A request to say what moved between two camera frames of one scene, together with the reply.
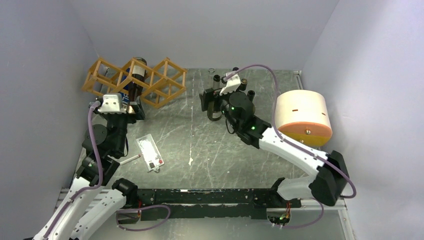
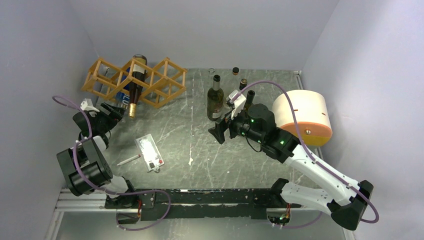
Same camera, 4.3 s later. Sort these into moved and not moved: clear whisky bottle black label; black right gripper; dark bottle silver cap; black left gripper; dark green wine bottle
Moved: black right gripper; black left gripper
Not moved: clear whisky bottle black label; dark green wine bottle; dark bottle silver cap
